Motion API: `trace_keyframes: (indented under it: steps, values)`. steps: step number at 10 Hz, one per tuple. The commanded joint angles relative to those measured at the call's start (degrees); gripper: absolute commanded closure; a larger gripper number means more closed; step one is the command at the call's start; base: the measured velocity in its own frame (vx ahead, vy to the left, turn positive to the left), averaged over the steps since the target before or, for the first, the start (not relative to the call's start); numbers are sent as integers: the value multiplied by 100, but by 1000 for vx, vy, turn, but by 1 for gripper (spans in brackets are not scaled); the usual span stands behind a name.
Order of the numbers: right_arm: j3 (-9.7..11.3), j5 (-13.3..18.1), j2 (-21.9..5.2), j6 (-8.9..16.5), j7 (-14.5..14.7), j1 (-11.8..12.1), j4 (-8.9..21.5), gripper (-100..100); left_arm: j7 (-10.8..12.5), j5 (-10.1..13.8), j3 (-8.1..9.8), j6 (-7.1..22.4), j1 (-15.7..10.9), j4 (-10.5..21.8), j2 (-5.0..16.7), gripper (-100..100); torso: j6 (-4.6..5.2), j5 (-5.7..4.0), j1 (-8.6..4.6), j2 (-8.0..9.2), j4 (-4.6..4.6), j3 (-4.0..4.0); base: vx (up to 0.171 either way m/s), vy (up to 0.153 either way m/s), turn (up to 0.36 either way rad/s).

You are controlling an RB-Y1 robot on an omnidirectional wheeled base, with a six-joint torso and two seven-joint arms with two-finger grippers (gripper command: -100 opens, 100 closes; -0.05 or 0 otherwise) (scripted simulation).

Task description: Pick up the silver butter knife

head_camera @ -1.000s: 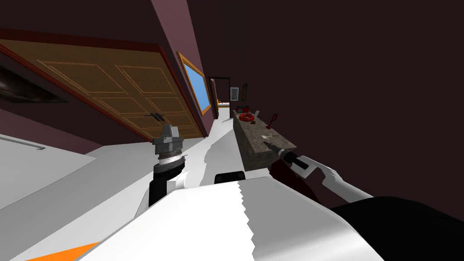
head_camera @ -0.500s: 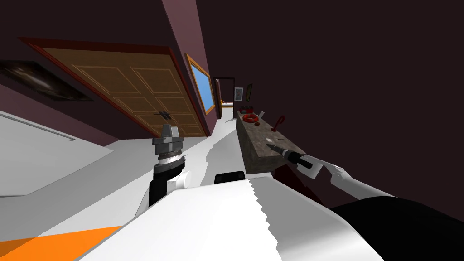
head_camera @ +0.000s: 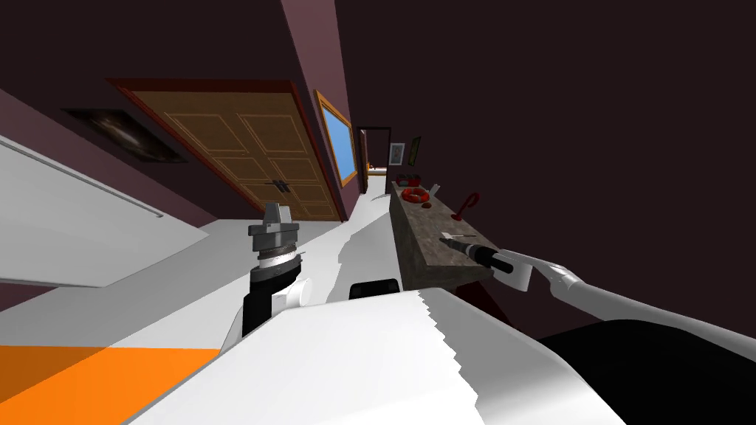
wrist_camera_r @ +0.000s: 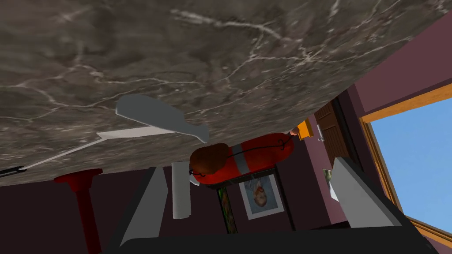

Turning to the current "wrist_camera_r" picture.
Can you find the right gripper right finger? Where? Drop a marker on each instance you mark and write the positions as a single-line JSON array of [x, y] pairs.
[[356, 204]]

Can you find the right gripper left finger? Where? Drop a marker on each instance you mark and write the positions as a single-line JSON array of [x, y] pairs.
[[148, 208]]

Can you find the white paper roll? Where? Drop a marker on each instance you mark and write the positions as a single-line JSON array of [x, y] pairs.
[[181, 190]]

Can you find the brown wooden door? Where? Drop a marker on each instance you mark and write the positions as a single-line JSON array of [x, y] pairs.
[[330, 134]]

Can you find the green picture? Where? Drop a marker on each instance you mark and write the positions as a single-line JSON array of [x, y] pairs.
[[227, 211]]

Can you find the orange box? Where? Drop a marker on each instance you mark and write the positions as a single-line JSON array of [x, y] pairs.
[[305, 129]]

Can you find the grey spatula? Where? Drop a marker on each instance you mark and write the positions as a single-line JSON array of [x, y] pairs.
[[159, 114]]

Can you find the red sausage with grey band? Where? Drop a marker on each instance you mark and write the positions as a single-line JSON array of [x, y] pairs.
[[254, 157]]

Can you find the small picture with white frame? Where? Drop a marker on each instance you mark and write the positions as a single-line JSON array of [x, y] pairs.
[[327, 180]]

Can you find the dark red pedestal stand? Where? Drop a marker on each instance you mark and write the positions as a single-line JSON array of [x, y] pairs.
[[84, 197]]

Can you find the window with wooden frame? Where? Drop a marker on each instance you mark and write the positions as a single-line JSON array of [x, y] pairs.
[[420, 151]]

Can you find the portrait picture in white frame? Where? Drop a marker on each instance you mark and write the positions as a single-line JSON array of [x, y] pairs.
[[261, 197]]

